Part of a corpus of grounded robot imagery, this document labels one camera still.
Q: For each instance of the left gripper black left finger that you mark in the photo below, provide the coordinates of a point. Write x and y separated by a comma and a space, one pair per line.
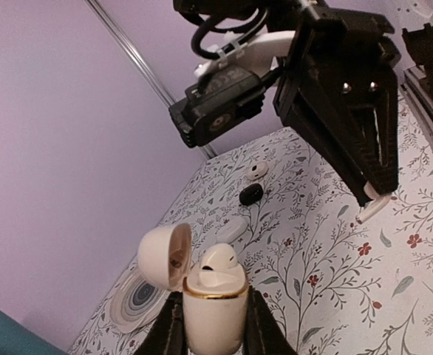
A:
167, 335

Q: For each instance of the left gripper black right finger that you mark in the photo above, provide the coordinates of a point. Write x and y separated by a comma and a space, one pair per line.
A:
262, 333

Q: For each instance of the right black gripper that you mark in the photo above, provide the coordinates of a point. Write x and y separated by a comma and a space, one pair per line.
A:
339, 78

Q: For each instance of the white earbuds charging case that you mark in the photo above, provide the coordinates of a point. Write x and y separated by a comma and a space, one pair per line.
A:
215, 303

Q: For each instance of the black wireless earbud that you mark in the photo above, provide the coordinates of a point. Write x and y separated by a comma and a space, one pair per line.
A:
251, 194

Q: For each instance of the small white earbud case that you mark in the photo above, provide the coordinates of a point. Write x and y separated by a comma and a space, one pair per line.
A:
232, 230

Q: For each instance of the translucent round plate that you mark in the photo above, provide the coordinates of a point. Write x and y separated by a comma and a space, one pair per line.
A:
135, 303

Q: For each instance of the floral patterned table mat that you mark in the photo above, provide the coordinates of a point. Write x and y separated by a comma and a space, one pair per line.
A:
334, 286

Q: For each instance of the white earbud with dark dot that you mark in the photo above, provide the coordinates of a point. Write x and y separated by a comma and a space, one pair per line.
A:
257, 171

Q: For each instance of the teal plastic cup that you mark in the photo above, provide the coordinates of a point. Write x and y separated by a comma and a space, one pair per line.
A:
16, 339

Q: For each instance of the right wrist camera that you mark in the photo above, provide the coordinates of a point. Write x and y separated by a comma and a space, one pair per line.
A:
230, 89

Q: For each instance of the right aluminium frame post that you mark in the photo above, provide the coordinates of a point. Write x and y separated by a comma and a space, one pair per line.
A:
123, 39

